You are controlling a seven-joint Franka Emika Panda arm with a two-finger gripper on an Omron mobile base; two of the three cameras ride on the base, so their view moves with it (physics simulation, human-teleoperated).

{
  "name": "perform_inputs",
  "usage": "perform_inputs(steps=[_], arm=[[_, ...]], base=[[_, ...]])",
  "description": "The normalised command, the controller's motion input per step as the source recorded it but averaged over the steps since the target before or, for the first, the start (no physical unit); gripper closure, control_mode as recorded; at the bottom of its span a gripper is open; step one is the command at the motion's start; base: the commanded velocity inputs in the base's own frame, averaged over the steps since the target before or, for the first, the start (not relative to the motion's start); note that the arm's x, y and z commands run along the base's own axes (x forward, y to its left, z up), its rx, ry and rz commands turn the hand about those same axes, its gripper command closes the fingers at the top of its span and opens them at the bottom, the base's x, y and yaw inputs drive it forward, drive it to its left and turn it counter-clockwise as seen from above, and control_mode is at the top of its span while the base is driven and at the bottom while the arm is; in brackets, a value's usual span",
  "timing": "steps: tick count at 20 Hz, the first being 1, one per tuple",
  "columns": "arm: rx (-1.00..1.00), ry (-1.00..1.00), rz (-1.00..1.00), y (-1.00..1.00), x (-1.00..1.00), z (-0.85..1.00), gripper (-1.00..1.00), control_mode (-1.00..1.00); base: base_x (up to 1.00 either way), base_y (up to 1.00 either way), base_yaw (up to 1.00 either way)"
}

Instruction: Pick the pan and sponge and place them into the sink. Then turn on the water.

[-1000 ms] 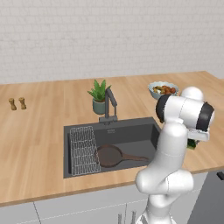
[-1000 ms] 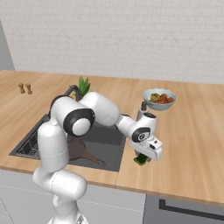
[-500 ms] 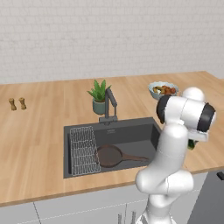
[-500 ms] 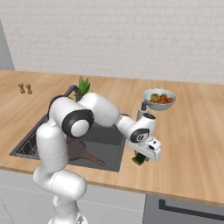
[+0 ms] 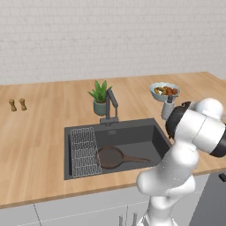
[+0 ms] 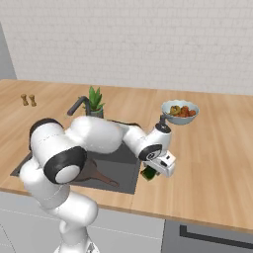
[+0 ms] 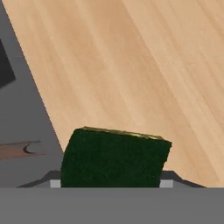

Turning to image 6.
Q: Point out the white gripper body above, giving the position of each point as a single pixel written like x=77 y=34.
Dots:
x=167 y=170

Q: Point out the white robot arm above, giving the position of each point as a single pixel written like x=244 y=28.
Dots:
x=92 y=135

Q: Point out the green sponge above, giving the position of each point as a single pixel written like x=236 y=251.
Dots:
x=149 y=173

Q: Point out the dark grey sink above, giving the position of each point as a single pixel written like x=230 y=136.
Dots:
x=126 y=164

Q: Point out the brown pan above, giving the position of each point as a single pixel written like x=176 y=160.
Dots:
x=96 y=174

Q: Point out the pale blue bowl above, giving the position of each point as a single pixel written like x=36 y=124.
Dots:
x=180 y=120

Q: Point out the yellow green fruit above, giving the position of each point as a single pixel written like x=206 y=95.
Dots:
x=174 y=109

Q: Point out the red fruit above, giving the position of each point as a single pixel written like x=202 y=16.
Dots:
x=187 y=112

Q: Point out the grey drawer front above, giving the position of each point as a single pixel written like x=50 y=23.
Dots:
x=131 y=220

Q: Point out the grey dishwasher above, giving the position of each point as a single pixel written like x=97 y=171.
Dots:
x=210 y=245

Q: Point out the green plant in grey pot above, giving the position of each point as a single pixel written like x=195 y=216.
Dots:
x=95 y=100

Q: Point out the dark grey tap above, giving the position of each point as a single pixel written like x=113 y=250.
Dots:
x=75 y=106

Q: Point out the brown wooden shaker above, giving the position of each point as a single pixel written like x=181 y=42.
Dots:
x=32 y=100
x=24 y=100

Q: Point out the grey cupboard door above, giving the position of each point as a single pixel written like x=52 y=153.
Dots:
x=26 y=237

